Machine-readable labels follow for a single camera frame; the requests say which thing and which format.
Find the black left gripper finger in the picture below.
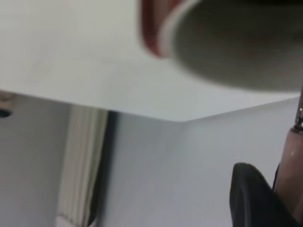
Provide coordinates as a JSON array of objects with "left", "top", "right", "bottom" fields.
[{"left": 229, "top": 162, "right": 303, "bottom": 227}]

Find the white grey vertical post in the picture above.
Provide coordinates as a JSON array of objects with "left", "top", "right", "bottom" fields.
[{"left": 56, "top": 104, "right": 110, "bottom": 227}]

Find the red ceramic mug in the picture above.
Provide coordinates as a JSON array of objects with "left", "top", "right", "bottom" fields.
[{"left": 137, "top": 0, "right": 303, "bottom": 92}]

